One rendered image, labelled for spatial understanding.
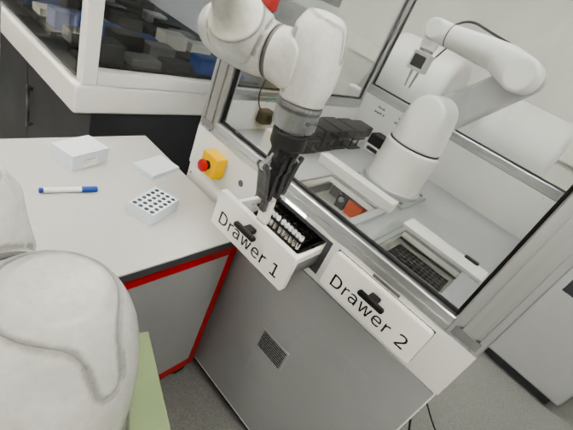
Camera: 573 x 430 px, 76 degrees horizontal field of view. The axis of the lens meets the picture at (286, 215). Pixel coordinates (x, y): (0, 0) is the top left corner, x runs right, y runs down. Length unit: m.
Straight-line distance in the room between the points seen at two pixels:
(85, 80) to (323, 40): 0.96
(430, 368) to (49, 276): 0.81
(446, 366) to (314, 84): 0.67
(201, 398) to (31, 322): 1.34
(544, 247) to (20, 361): 0.77
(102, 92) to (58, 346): 1.20
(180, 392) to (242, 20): 1.36
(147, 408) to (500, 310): 0.66
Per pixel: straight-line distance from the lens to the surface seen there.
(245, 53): 0.72
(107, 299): 0.39
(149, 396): 0.64
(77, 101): 1.47
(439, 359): 0.96
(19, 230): 0.51
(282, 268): 0.89
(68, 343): 0.37
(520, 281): 0.84
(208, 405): 1.66
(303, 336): 1.15
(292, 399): 1.32
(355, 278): 0.94
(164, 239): 1.04
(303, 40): 0.68
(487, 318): 0.88
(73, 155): 1.22
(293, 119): 0.71
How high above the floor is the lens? 1.43
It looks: 30 degrees down
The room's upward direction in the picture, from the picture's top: 25 degrees clockwise
